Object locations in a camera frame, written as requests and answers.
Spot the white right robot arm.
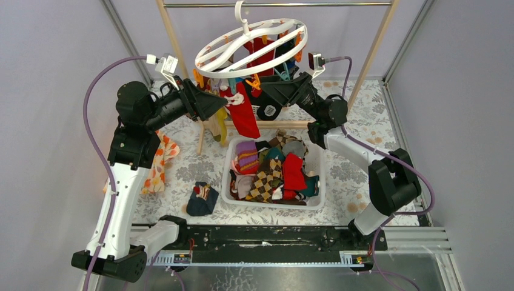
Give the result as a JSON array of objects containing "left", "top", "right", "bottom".
[{"left": 259, "top": 72, "right": 421, "bottom": 250}]

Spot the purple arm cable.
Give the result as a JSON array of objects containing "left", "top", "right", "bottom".
[
  {"left": 325, "top": 56, "right": 436, "bottom": 291},
  {"left": 82, "top": 56, "right": 155, "bottom": 291}
]

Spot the black hanging sock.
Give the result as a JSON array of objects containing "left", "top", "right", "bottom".
[{"left": 244, "top": 36, "right": 299, "bottom": 121}]

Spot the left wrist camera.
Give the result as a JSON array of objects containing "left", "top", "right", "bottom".
[{"left": 145, "top": 54, "right": 179, "bottom": 90}]

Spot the purple striped sock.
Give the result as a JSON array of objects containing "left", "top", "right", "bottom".
[{"left": 236, "top": 141, "right": 259, "bottom": 175}]

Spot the white sock bin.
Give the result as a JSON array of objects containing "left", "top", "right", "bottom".
[{"left": 220, "top": 138, "right": 326, "bottom": 211}]

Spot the navy blue sock bundle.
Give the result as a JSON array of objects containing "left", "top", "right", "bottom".
[{"left": 186, "top": 181, "right": 219, "bottom": 216}]

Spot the white round clip hanger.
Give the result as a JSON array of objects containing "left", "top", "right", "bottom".
[{"left": 195, "top": 1, "right": 309, "bottom": 79}]

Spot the red hanging sock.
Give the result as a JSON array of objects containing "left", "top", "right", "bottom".
[{"left": 242, "top": 38, "right": 278, "bottom": 77}]

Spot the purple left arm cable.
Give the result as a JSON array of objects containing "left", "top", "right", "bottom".
[{"left": 82, "top": 56, "right": 155, "bottom": 291}]

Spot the red sock in bin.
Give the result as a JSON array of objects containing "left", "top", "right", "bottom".
[{"left": 282, "top": 153, "right": 307, "bottom": 200}]

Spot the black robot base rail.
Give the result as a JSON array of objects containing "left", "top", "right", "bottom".
[{"left": 164, "top": 225, "right": 387, "bottom": 252}]

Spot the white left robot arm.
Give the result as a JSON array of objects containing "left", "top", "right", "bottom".
[{"left": 71, "top": 79, "right": 228, "bottom": 283}]

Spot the red santa sock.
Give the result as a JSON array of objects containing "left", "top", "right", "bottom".
[{"left": 219, "top": 82, "right": 261, "bottom": 139}]

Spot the teal sock in bin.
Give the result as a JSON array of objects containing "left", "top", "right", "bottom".
[{"left": 298, "top": 175, "right": 319, "bottom": 198}]

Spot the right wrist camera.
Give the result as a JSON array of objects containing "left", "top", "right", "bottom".
[{"left": 308, "top": 52, "right": 325, "bottom": 79}]

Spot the argyle brown yellow sock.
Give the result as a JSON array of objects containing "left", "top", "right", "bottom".
[{"left": 244, "top": 158, "right": 283, "bottom": 203}]

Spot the orange floral cloth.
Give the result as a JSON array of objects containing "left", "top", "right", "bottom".
[{"left": 107, "top": 127, "right": 180, "bottom": 195}]

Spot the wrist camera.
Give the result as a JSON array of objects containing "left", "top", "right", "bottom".
[
  {"left": 308, "top": 52, "right": 325, "bottom": 79},
  {"left": 145, "top": 54, "right": 179, "bottom": 90}
]

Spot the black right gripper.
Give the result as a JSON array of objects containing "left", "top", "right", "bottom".
[{"left": 255, "top": 66, "right": 322, "bottom": 122}]

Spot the wooden clothes rack frame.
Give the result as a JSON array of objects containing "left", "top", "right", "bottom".
[{"left": 154, "top": 0, "right": 401, "bottom": 156}]

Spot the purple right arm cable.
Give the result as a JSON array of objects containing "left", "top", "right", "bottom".
[{"left": 325, "top": 56, "right": 436, "bottom": 291}]

